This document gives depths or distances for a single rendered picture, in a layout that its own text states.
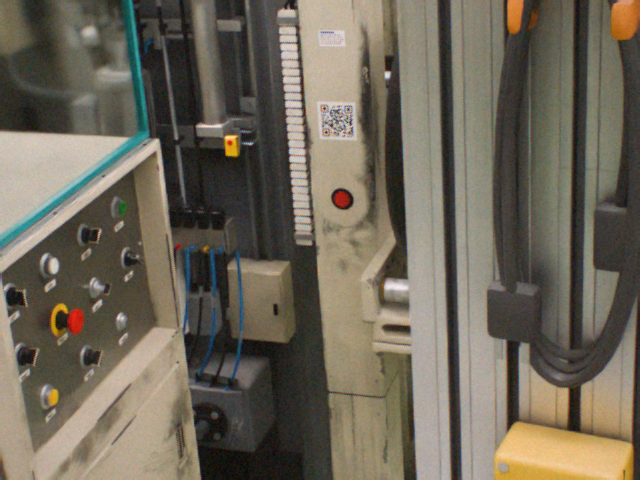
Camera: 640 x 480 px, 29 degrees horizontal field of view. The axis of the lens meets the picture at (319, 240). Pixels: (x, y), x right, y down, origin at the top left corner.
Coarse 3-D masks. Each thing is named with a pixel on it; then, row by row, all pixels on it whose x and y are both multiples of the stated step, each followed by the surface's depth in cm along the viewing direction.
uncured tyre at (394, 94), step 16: (400, 96) 213; (400, 112) 212; (400, 128) 212; (400, 144) 213; (400, 160) 213; (400, 176) 214; (400, 192) 216; (400, 208) 218; (400, 224) 220; (400, 240) 225
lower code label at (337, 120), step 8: (320, 104) 235; (328, 104) 235; (336, 104) 234; (344, 104) 234; (352, 104) 233; (320, 112) 236; (328, 112) 235; (336, 112) 235; (344, 112) 234; (352, 112) 234; (320, 120) 236; (328, 120) 236; (336, 120) 235; (344, 120) 235; (352, 120) 234; (320, 128) 237; (328, 128) 237; (336, 128) 236; (344, 128) 235; (352, 128) 235; (320, 136) 238; (328, 136) 237; (336, 136) 237; (344, 136) 236; (352, 136) 236
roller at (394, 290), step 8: (384, 280) 239; (392, 280) 239; (400, 280) 238; (408, 280) 238; (384, 288) 238; (392, 288) 238; (400, 288) 237; (408, 288) 237; (384, 296) 239; (392, 296) 238; (400, 296) 237; (408, 296) 237
